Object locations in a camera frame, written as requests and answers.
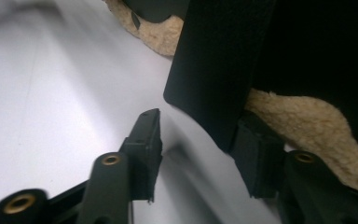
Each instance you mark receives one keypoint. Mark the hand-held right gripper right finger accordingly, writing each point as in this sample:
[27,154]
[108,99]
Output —
[261,161]

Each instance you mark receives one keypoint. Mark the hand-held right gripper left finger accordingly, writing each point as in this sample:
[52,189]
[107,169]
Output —
[143,146]

